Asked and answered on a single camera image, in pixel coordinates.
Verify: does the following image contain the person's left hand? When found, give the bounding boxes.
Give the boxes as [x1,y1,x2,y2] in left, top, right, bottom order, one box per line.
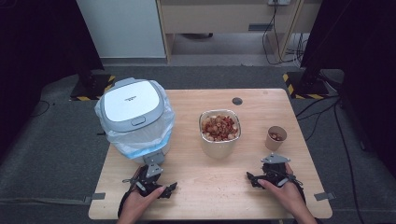
[120,186,167,219]

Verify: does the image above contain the brown paper cup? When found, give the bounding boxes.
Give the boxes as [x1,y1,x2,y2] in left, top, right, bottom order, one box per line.
[264,125,288,152]

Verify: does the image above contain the black stand base hazard tape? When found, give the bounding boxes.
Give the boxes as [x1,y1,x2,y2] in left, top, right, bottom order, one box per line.
[69,74,117,102]
[282,71,331,101]

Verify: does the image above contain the black curtain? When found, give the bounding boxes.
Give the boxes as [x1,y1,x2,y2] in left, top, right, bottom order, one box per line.
[0,0,106,160]
[300,0,396,178]

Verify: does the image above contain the white and grey trash can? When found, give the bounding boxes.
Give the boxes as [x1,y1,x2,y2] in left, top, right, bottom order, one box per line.
[94,77,176,165]

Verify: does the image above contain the translucent plastic trash bag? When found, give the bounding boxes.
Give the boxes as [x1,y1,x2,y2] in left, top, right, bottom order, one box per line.
[93,79,177,160]

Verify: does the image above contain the black hanging cables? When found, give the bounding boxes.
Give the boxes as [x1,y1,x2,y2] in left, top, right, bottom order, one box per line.
[262,0,307,66]

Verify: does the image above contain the grey table bracket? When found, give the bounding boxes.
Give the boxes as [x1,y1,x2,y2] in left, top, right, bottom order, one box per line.
[313,191,337,202]
[83,192,106,205]

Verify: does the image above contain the dark round object under desk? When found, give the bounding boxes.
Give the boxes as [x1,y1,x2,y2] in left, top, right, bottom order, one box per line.
[181,33,215,40]

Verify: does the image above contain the thin black floor cable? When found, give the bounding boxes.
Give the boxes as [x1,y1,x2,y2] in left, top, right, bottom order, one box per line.
[30,100,56,119]

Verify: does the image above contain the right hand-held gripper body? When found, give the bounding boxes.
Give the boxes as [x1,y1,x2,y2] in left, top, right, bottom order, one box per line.
[260,153,297,188]

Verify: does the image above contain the pile of dried fruit snacks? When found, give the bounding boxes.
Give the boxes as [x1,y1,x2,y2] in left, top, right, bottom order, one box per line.
[201,114,240,143]

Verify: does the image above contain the light wooden desk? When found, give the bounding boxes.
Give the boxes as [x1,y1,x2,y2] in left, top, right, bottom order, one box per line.
[155,0,323,65]

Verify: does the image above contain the person's right hand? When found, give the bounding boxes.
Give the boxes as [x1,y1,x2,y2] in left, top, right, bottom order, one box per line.
[257,163,308,217]

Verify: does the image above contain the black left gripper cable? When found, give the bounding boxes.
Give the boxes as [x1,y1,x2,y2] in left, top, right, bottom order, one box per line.
[117,189,133,218]

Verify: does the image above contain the white cabinet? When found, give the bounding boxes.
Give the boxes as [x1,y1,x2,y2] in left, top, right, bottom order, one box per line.
[76,0,167,60]

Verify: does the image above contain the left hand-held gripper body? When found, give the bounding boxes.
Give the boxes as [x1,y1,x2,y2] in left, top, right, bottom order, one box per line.
[121,153,168,198]

